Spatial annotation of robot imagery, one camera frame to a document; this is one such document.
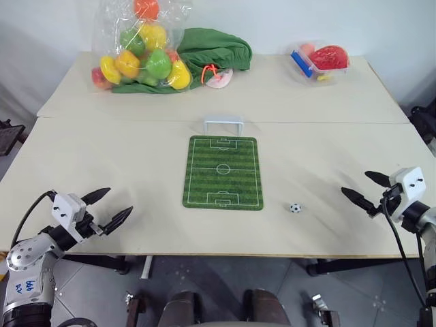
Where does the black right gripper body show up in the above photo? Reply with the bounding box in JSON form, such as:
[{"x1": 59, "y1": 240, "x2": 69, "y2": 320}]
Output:
[{"x1": 374, "y1": 185, "x2": 404, "y2": 215}]

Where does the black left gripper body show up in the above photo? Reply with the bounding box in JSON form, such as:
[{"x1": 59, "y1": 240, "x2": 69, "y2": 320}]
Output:
[{"x1": 75, "y1": 212, "x2": 105, "y2": 243}]

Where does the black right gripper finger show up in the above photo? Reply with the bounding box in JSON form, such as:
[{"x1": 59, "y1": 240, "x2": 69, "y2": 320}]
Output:
[
  {"x1": 341, "y1": 186, "x2": 380, "y2": 218},
  {"x1": 364, "y1": 170, "x2": 392, "y2": 188}
]

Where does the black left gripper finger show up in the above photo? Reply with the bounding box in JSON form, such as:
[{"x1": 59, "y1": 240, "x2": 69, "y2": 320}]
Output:
[
  {"x1": 98, "y1": 205, "x2": 134, "y2": 237},
  {"x1": 81, "y1": 187, "x2": 112, "y2": 206}
]

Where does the green soccer field mat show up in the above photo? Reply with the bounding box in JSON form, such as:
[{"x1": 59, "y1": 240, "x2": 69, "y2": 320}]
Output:
[{"x1": 181, "y1": 135, "x2": 265, "y2": 211}]

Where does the small white goal frame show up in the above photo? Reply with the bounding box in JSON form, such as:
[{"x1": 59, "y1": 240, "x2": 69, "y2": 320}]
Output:
[{"x1": 202, "y1": 114, "x2": 245, "y2": 138}]

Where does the black table leg base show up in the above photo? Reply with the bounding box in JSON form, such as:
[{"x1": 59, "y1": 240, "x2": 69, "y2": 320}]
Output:
[
  {"x1": 306, "y1": 258, "x2": 410, "y2": 277},
  {"x1": 62, "y1": 254, "x2": 131, "y2": 275}
]

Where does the white table leg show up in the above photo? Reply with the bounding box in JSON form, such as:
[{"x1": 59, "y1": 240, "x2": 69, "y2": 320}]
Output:
[{"x1": 140, "y1": 255, "x2": 153, "y2": 281}]

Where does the black equipment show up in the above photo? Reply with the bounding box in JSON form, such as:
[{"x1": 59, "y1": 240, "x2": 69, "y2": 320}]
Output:
[{"x1": 408, "y1": 106, "x2": 436, "y2": 155}]

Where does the black crate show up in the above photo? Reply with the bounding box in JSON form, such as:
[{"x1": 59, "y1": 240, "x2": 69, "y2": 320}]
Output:
[{"x1": 0, "y1": 119, "x2": 27, "y2": 157}]

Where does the dark brown rounded shape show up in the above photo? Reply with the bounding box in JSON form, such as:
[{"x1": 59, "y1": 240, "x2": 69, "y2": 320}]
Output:
[
  {"x1": 163, "y1": 290, "x2": 206, "y2": 327},
  {"x1": 243, "y1": 288, "x2": 291, "y2": 327}
]

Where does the clear plastic container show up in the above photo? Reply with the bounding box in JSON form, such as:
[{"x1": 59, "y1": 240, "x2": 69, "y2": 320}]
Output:
[{"x1": 289, "y1": 40, "x2": 352, "y2": 87}]

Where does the red toy apple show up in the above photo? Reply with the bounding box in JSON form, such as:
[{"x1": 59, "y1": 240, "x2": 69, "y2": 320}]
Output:
[{"x1": 91, "y1": 67, "x2": 114, "y2": 91}]

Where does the yellow toy fruit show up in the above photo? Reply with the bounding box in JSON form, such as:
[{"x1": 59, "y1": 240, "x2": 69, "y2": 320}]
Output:
[{"x1": 99, "y1": 55, "x2": 122, "y2": 84}]

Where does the red toy fruit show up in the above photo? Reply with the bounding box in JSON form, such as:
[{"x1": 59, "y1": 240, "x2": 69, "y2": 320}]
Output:
[{"x1": 309, "y1": 44, "x2": 350, "y2": 71}]

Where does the orange-yellow toy bell pepper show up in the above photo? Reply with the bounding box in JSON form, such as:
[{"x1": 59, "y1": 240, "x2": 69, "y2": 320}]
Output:
[{"x1": 114, "y1": 50, "x2": 142, "y2": 78}]

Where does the blue container clip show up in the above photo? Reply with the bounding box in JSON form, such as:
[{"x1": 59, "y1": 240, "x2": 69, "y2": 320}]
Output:
[{"x1": 290, "y1": 50, "x2": 315, "y2": 79}]

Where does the green toy apple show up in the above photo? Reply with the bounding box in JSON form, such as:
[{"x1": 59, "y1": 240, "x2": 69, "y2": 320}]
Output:
[{"x1": 144, "y1": 48, "x2": 172, "y2": 79}]

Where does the yellow toy bell pepper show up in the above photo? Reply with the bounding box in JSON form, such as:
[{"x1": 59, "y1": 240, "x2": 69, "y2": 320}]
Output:
[
  {"x1": 139, "y1": 23, "x2": 169, "y2": 52},
  {"x1": 166, "y1": 60, "x2": 192, "y2": 91}
]

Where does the green toy bell pepper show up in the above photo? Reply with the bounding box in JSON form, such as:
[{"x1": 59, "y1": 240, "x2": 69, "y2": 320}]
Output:
[{"x1": 119, "y1": 28, "x2": 147, "y2": 57}]

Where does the clear plastic fruit bag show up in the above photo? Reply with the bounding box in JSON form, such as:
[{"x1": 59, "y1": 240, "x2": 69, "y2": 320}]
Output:
[{"x1": 89, "y1": 0, "x2": 194, "y2": 93}]

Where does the pink toy item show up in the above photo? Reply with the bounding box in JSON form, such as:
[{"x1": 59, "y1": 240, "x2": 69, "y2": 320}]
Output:
[{"x1": 206, "y1": 69, "x2": 234, "y2": 90}]

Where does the green cloth bag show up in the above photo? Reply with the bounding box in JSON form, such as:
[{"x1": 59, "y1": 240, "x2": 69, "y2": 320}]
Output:
[{"x1": 112, "y1": 27, "x2": 253, "y2": 95}]

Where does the orange toy fruit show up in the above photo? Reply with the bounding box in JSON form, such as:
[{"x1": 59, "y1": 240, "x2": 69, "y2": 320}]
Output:
[{"x1": 133, "y1": 0, "x2": 161, "y2": 20}]

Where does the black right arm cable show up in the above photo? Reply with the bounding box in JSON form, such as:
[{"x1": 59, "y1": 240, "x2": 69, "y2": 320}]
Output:
[{"x1": 380, "y1": 196, "x2": 429, "y2": 308}]

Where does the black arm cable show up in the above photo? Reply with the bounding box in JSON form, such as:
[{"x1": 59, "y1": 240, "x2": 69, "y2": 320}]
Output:
[
  {"x1": 380, "y1": 196, "x2": 429, "y2": 308},
  {"x1": 9, "y1": 190, "x2": 57, "y2": 253}
]

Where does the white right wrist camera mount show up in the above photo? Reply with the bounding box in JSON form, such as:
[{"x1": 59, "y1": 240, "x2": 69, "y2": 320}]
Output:
[{"x1": 388, "y1": 166, "x2": 425, "y2": 223}]

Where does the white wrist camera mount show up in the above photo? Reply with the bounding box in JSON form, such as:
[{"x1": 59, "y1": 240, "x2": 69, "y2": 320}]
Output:
[
  {"x1": 388, "y1": 166, "x2": 425, "y2": 223},
  {"x1": 51, "y1": 192, "x2": 88, "y2": 236}
]

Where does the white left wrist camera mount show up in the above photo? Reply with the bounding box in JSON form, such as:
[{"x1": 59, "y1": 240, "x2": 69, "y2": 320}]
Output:
[{"x1": 51, "y1": 192, "x2": 88, "y2": 236}]

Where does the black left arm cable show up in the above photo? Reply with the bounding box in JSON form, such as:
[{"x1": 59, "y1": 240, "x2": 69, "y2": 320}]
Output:
[{"x1": 9, "y1": 190, "x2": 57, "y2": 253}]

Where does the metal bracket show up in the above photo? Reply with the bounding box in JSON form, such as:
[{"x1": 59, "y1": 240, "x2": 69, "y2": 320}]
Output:
[
  {"x1": 123, "y1": 290, "x2": 148, "y2": 327},
  {"x1": 311, "y1": 293, "x2": 342, "y2": 327}
]

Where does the orange drawstring cord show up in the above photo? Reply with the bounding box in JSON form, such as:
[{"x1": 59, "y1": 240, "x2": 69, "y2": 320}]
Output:
[{"x1": 200, "y1": 63, "x2": 218, "y2": 84}]

